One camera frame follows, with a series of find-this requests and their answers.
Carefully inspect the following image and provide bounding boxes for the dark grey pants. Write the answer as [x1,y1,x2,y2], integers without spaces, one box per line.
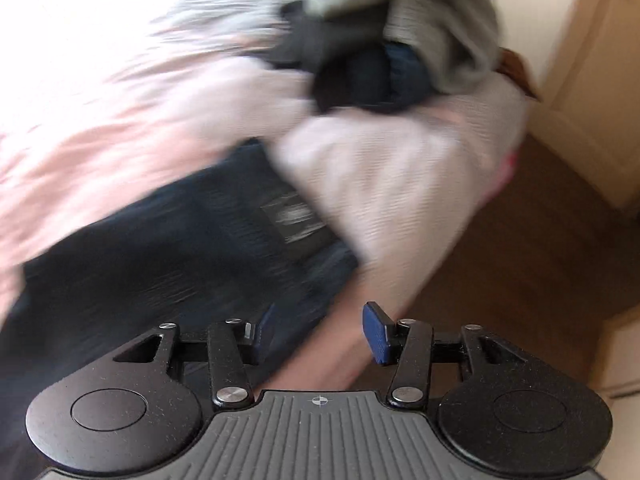
[240,0,391,91]

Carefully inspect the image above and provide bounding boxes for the blue jeans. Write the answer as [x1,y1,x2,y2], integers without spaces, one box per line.
[311,42,445,116]

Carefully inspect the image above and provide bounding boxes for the grey knit garment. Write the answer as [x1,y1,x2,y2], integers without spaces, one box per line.
[385,0,452,47]

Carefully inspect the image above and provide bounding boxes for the brown wooden furniture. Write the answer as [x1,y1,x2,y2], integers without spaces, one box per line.
[497,47,544,104]

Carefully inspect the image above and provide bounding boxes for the black denim pants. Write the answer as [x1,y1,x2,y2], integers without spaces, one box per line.
[0,137,362,480]

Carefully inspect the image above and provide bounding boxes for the pile of grey and dark clothes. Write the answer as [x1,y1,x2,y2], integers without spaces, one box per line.
[307,0,502,97]

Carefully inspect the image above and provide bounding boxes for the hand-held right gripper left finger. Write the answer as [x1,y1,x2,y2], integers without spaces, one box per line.
[114,302,277,408]

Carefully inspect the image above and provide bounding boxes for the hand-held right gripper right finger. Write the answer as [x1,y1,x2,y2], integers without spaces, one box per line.
[362,301,527,406]

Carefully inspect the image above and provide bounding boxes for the bed with pink-white blanket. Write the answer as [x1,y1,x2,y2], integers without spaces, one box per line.
[0,0,533,396]

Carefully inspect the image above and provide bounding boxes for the cream door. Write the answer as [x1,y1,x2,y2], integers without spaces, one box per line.
[537,0,640,212]

